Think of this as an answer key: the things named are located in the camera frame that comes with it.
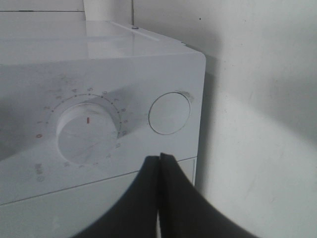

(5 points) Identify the round white door button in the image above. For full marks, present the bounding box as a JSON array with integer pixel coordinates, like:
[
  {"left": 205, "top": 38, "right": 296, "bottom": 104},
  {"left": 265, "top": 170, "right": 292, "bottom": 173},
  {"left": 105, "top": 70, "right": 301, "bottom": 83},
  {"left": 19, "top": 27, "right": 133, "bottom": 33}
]
[{"left": 148, "top": 92, "right": 191, "bottom": 135}]

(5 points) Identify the white microwave oven body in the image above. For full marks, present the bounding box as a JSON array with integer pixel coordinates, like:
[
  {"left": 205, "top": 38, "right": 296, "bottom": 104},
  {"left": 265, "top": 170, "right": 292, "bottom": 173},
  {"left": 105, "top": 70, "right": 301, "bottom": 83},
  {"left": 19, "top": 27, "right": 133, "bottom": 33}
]
[{"left": 0, "top": 10, "right": 207, "bottom": 205}]

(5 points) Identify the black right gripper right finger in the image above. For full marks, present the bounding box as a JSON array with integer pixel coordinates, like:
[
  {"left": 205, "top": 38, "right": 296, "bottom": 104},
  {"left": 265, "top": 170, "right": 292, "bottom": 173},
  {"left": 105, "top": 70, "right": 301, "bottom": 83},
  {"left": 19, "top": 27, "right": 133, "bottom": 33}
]
[{"left": 158, "top": 153, "right": 250, "bottom": 238}]

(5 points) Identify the white microwave knob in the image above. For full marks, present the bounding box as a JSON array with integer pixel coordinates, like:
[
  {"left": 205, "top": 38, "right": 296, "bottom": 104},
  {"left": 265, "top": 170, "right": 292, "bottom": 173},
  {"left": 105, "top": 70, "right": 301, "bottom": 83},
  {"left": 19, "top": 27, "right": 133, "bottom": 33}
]
[{"left": 56, "top": 102, "right": 120, "bottom": 165}]

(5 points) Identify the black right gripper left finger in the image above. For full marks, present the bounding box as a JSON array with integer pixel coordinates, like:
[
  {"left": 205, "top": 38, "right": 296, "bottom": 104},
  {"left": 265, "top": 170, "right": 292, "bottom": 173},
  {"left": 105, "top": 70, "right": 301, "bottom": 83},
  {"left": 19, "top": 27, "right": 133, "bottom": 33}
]
[{"left": 75, "top": 156, "right": 160, "bottom": 238}]

